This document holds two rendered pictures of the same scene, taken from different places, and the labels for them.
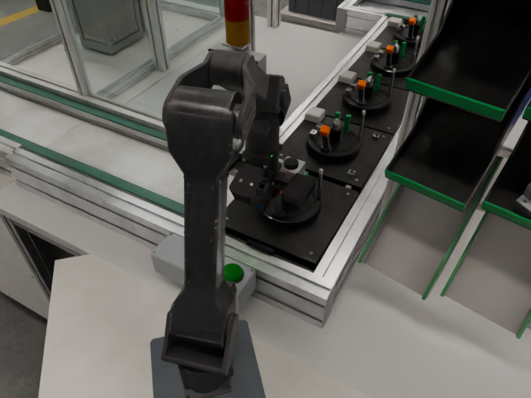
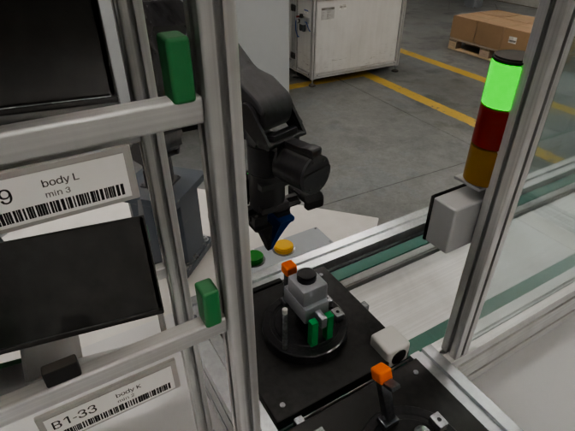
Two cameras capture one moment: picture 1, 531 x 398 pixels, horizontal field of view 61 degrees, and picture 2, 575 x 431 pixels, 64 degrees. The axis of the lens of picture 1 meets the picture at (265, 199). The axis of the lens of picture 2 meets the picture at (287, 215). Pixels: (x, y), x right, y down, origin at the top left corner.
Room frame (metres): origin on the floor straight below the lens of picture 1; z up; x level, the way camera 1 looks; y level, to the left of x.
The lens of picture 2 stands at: (0.96, -0.51, 1.55)
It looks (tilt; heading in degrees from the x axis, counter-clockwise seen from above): 34 degrees down; 120
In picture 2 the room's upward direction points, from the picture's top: straight up
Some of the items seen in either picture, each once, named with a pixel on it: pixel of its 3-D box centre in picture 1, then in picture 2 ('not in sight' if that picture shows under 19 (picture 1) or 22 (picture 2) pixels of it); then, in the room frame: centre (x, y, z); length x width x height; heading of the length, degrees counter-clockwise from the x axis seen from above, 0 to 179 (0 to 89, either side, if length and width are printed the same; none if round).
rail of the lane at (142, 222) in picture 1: (151, 223); (372, 253); (0.72, 0.26, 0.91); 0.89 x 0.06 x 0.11; 61
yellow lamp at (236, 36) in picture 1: (237, 29); (487, 162); (0.92, 0.06, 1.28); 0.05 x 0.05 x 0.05
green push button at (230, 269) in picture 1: (231, 274); (253, 259); (0.54, 0.07, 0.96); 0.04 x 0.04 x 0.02
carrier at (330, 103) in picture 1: (368, 88); not in sight; (1.16, -0.29, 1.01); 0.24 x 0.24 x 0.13; 61
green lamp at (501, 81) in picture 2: not in sight; (509, 83); (0.92, 0.06, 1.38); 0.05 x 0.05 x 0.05
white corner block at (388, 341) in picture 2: not in sight; (389, 346); (0.85, -0.01, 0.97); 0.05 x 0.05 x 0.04; 61
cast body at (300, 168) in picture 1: (292, 171); (309, 294); (0.73, -0.06, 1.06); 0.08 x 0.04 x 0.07; 151
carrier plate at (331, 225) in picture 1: (288, 208); (304, 333); (0.72, -0.05, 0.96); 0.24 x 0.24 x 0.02; 61
